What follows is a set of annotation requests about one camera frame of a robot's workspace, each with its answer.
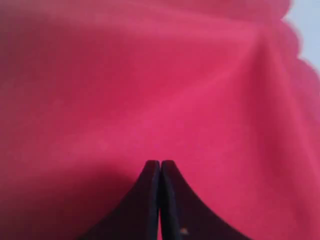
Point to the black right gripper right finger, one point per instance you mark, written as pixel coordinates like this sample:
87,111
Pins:
183,215

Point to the red table cloth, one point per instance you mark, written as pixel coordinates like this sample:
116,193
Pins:
91,89

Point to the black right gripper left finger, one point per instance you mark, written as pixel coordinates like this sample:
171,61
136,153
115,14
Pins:
136,217

